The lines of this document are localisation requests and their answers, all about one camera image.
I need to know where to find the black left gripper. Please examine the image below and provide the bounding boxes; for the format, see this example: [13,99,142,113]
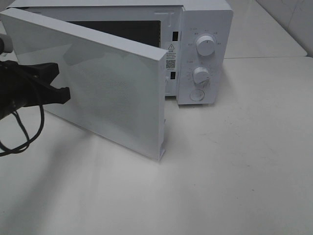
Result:
[0,60,70,110]

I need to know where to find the white microwave door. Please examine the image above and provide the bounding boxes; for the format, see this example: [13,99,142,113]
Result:
[0,8,166,160]

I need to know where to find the round white door button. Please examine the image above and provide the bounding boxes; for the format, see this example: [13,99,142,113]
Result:
[190,90,204,101]

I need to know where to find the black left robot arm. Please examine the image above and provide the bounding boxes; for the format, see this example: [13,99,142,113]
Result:
[0,60,70,119]

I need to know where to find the white microwave oven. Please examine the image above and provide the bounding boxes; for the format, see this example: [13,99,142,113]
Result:
[0,0,233,105]

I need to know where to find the white upper microwave knob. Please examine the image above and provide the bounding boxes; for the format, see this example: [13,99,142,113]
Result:
[196,34,216,56]

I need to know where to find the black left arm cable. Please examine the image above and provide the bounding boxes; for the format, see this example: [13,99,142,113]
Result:
[0,61,46,157]

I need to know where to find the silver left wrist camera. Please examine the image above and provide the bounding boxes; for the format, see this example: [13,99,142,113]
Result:
[0,34,13,54]

